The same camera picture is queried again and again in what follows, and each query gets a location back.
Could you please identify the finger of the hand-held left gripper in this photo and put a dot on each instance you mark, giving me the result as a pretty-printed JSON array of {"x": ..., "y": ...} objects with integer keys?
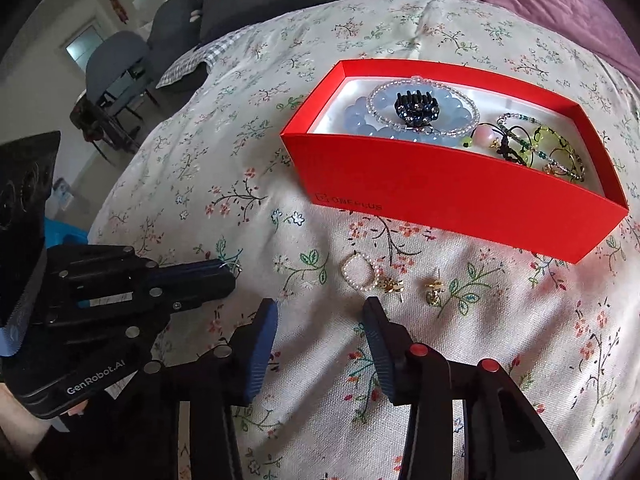
[
  {"x": 200, "y": 271},
  {"x": 200, "y": 292}
]

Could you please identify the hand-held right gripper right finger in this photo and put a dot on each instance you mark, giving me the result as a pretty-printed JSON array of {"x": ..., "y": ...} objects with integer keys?
[{"x": 382, "y": 355}]

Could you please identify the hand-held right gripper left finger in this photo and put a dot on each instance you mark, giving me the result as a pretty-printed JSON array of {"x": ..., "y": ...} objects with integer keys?
[{"x": 261, "y": 355}]

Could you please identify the gold earring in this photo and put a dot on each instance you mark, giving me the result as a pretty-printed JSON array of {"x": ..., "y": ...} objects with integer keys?
[
  {"x": 392, "y": 286},
  {"x": 435, "y": 291}
]

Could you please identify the red cardboard box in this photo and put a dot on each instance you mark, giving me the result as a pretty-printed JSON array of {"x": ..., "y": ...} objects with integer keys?
[{"x": 450, "y": 200}]

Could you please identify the black hair claw clip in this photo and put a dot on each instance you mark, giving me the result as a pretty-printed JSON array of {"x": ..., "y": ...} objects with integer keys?
[{"x": 415, "y": 110}]

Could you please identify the person's left forearm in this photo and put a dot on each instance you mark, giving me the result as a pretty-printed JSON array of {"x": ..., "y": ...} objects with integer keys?
[{"x": 15, "y": 440}]

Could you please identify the person's left hand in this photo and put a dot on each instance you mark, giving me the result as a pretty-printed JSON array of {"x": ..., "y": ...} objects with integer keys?
[{"x": 76, "y": 410}]

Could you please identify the blue plastic item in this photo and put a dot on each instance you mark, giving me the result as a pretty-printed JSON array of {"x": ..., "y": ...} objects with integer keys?
[{"x": 67, "y": 234}]

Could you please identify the floral bed sheet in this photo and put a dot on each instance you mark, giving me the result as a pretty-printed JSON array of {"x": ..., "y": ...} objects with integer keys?
[{"x": 225, "y": 160}]

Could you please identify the dark table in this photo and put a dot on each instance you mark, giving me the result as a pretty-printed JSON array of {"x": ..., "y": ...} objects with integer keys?
[{"x": 100, "y": 120}]

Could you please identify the checked cloth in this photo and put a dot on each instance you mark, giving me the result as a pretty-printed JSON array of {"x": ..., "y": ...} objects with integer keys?
[{"x": 200, "y": 60}]

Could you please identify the grey chair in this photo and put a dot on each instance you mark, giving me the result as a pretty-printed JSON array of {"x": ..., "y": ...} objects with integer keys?
[
  {"x": 117, "y": 60},
  {"x": 172, "y": 25}
]

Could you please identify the purple pillow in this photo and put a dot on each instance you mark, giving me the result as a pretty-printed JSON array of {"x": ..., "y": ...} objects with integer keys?
[{"x": 525, "y": 0}]

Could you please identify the red wall decoration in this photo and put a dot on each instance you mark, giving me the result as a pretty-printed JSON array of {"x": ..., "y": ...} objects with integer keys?
[{"x": 117, "y": 7}]

